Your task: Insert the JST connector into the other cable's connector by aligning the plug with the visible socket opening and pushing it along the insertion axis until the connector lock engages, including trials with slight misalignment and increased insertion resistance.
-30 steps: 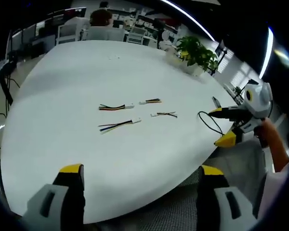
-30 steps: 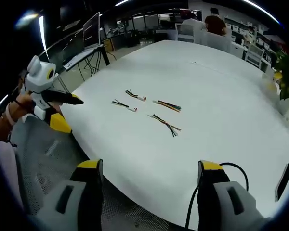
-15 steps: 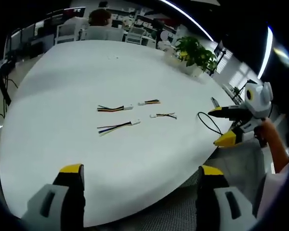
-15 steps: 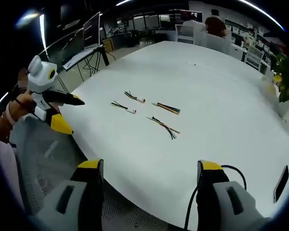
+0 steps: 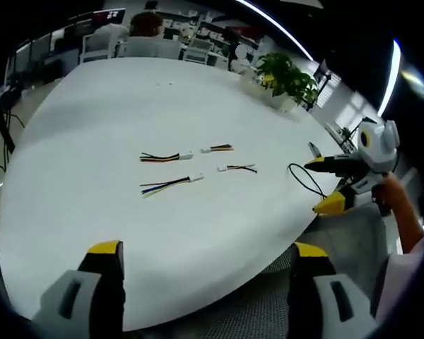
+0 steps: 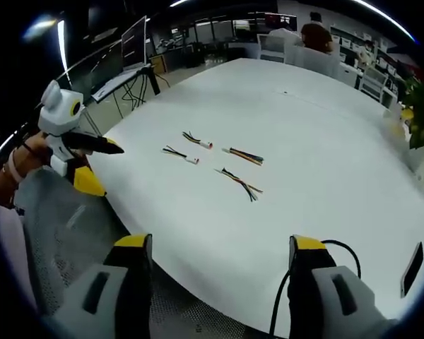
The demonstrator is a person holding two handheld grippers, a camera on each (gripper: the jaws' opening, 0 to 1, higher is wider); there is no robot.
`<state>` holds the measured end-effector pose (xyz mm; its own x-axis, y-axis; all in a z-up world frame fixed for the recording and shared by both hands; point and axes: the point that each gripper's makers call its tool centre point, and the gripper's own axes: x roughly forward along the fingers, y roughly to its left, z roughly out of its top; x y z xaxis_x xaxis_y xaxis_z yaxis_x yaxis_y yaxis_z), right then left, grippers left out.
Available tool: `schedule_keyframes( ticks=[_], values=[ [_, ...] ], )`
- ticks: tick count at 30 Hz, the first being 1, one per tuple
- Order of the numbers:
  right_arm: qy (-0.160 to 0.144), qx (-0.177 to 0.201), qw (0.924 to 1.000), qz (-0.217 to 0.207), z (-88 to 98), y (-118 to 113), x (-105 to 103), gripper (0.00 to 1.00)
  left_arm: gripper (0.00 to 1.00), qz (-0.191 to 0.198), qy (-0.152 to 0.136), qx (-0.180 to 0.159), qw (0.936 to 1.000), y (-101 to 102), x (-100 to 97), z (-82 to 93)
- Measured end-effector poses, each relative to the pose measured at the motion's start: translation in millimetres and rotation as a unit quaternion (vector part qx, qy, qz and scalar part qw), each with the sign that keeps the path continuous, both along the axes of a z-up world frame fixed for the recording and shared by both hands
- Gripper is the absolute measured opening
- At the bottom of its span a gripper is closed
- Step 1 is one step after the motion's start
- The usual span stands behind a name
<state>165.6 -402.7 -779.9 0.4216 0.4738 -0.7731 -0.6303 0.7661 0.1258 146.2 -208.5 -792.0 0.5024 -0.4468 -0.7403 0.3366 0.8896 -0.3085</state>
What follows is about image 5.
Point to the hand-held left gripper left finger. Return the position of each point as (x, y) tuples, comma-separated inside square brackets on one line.
[(74, 293)]

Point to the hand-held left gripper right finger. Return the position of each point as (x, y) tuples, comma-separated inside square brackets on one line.
[(325, 296)]

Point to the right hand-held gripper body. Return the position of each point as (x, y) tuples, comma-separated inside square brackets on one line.
[(379, 148)]

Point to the small green plant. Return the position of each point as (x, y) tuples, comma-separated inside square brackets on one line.
[(345, 134)]

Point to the ceiling light strip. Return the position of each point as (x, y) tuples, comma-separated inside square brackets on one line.
[(392, 74), (279, 24)]

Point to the white plant pot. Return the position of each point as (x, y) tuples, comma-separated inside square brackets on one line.
[(284, 102)]

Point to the person's white sleeve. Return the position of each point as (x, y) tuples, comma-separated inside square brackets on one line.
[(403, 279)]

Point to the black floor stand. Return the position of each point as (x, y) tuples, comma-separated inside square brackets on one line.
[(321, 83)]

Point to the green potted plant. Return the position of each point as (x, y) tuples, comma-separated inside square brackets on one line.
[(286, 76)]

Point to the white round desk device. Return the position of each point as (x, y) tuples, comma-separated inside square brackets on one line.
[(241, 52)]

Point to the black tripod stand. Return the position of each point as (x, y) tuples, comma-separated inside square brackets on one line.
[(3, 123)]

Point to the background storage shelves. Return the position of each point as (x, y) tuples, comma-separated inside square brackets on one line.
[(212, 26)]

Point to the row of dark monitors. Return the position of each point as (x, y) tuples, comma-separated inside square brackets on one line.
[(42, 53)]

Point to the screen with red display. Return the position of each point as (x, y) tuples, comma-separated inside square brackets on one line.
[(109, 15)]

